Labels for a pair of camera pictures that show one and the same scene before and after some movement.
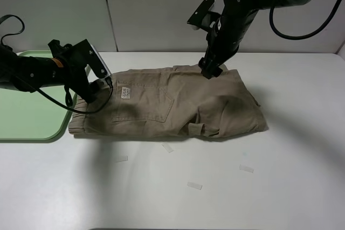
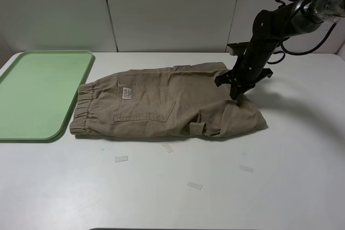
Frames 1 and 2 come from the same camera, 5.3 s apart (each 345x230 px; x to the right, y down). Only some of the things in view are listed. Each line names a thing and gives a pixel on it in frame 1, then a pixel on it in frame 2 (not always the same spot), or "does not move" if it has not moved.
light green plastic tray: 31,116 does not move
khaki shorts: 179,101 does not move
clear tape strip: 167,147 does not move
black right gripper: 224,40 -> 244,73
